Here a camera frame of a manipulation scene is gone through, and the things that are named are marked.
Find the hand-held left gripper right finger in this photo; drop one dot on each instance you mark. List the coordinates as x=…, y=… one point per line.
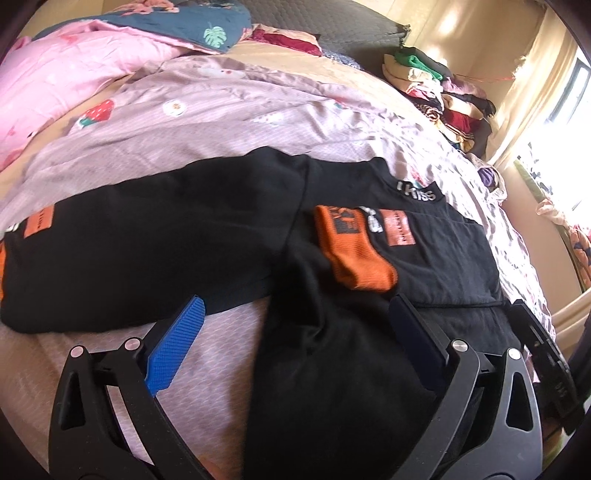
x=415, y=341

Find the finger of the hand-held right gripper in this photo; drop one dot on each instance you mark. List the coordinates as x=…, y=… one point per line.
x=545, y=350

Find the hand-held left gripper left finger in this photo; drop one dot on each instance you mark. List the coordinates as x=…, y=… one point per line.
x=178, y=344

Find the black sweatshirt with orange patches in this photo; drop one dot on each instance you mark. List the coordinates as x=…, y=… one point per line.
x=184, y=230

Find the pile of folded clothes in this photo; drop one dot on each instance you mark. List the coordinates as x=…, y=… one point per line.
x=443, y=97

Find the pink floral cloth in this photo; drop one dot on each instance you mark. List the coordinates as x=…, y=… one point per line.
x=575, y=235

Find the purple cloth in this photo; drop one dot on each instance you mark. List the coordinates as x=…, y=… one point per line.
x=490, y=179

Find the mauve strawberry print quilt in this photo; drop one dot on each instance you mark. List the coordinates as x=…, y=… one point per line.
x=231, y=115

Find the window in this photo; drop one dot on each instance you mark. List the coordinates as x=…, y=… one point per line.
x=570, y=106

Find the cream curtain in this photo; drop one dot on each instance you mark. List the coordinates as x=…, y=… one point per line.
x=531, y=92

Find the pink quilt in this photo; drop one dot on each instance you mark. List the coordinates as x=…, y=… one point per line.
x=55, y=83

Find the blue patterned pillow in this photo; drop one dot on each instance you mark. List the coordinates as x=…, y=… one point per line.
x=344, y=59

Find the blue leaf print blanket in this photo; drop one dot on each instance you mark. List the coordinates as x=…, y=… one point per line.
x=184, y=23

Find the red cloth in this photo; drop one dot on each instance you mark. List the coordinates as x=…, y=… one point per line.
x=286, y=41

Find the grey quilted headboard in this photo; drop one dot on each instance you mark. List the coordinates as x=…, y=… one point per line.
x=323, y=23

